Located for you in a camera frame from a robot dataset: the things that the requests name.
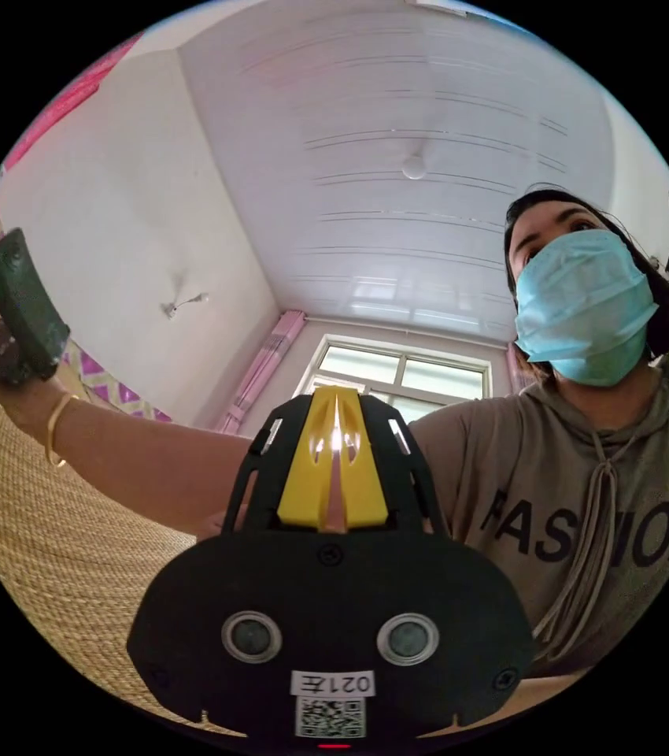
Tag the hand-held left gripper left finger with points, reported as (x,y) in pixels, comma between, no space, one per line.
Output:
(305,478)

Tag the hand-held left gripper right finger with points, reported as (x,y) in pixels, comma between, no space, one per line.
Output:
(364,484)

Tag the person's right forearm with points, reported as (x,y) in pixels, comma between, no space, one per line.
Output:
(145,455)

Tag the person's right hand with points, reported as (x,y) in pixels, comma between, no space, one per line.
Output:
(27,407)

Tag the pink curtain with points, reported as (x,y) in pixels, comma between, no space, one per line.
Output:
(263,366)
(516,369)

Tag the person's body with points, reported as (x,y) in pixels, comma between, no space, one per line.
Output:
(523,472)

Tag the white ceiling light bulb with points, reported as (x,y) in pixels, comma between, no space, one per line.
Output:
(415,166)

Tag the window with white frame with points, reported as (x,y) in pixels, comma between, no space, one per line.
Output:
(405,378)

